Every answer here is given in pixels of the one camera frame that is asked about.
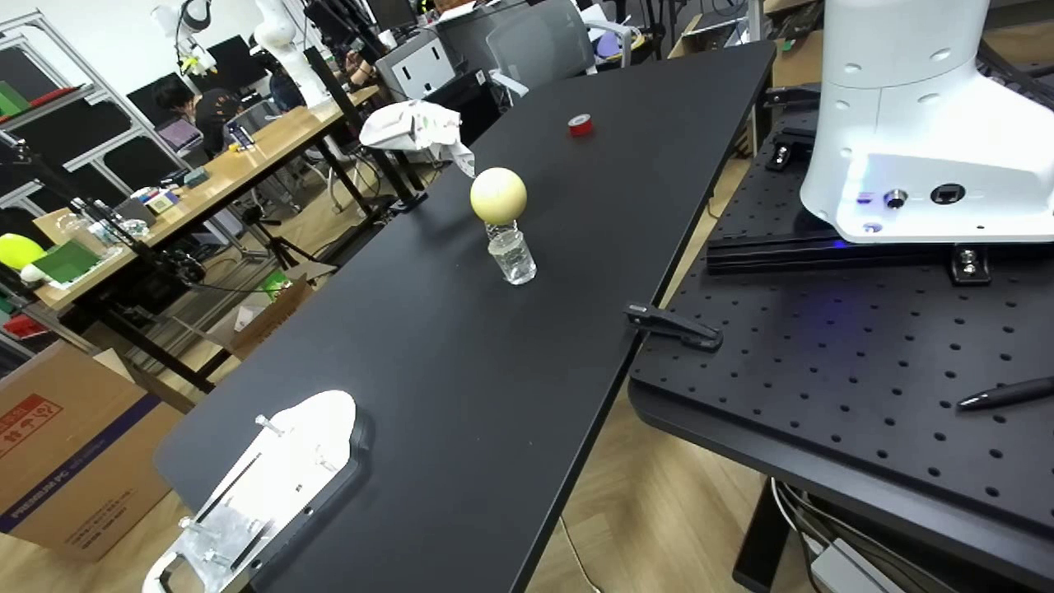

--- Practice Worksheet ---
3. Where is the white cloth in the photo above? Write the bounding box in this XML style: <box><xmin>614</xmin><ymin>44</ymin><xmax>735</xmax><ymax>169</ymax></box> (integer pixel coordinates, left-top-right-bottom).
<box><xmin>356</xmin><ymin>99</ymin><xmax>477</xmax><ymax>178</ymax></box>

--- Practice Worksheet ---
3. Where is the clear plastic cup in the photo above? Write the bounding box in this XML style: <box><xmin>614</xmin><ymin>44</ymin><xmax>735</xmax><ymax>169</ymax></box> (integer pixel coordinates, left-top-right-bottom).
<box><xmin>485</xmin><ymin>225</ymin><xmax>541</xmax><ymax>291</ymax></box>

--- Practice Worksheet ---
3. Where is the yellow ball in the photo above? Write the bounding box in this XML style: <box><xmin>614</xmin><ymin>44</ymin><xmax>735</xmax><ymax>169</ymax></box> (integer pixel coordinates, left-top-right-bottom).
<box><xmin>468</xmin><ymin>166</ymin><xmax>532</xmax><ymax>229</ymax></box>

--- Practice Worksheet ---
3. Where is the black table clamp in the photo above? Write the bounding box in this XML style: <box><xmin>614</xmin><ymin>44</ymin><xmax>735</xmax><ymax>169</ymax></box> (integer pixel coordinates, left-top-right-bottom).
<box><xmin>625</xmin><ymin>301</ymin><xmax>728</xmax><ymax>356</ymax></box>

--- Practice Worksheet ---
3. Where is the gray office chair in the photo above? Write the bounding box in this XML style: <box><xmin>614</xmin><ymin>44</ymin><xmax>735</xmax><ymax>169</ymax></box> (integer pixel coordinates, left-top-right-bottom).
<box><xmin>482</xmin><ymin>0</ymin><xmax>600</xmax><ymax>93</ymax></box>

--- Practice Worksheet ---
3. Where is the long wooden table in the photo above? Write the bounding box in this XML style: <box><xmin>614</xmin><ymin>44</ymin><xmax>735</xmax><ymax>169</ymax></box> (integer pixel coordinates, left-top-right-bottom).
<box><xmin>31</xmin><ymin>84</ymin><xmax>389</xmax><ymax>331</ymax></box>

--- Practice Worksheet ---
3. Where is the black perforated breadboard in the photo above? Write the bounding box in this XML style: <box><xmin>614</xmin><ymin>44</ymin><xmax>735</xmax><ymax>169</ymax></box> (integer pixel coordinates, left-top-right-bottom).
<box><xmin>625</xmin><ymin>108</ymin><xmax>1054</xmax><ymax>589</ymax></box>

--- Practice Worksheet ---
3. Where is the seated person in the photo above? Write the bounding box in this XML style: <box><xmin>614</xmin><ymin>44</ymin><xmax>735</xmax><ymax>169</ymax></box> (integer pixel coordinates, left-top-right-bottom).
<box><xmin>177</xmin><ymin>84</ymin><xmax>246</xmax><ymax>150</ymax></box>

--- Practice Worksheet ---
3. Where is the gray power adapter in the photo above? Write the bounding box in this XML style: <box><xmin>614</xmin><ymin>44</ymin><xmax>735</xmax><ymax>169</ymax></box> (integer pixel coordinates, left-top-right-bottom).
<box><xmin>807</xmin><ymin>535</ymin><xmax>906</xmax><ymax>593</ymax></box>

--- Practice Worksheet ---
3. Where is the gray metal shelf rack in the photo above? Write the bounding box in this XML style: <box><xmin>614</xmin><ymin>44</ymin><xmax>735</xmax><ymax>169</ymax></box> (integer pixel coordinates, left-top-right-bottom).
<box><xmin>0</xmin><ymin>11</ymin><xmax>153</xmax><ymax>225</ymax></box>

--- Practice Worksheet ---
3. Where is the metal bolt fixture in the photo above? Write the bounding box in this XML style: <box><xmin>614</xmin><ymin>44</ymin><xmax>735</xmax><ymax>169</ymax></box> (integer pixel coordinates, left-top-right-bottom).
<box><xmin>950</xmin><ymin>242</ymin><xmax>994</xmax><ymax>291</ymax></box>

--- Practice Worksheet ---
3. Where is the green tray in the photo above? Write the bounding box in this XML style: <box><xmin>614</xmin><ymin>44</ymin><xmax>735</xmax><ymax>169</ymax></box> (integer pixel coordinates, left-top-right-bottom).
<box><xmin>27</xmin><ymin>238</ymin><xmax>107</xmax><ymax>291</ymax></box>

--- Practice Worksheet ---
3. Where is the black pen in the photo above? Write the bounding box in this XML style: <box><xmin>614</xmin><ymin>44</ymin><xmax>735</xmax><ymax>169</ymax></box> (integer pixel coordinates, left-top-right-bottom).
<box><xmin>957</xmin><ymin>372</ymin><xmax>1054</xmax><ymax>415</ymax></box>

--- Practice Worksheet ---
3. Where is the cardboard box red print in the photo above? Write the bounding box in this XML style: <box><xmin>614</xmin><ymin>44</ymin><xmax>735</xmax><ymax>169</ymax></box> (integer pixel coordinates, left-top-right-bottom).
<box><xmin>0</xmin><ymin>340</ymin><xmax>193</xmax><ymax>566</ymax></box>

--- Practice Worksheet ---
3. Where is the black mounting rail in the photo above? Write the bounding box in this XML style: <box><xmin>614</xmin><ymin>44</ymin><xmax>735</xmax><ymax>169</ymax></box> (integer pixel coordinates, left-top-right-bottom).
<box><xmin>703</xmin><ymin>229</ymin><xmax>1054</xmax><ymax>279</ymax></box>

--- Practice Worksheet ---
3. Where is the white cable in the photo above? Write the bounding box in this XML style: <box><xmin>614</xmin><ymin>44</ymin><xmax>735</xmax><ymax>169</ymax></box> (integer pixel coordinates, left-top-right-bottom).
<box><xmin>764</xmin><ymin>474</ymin><xmax>870</xmax><ymax>593</ymax></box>

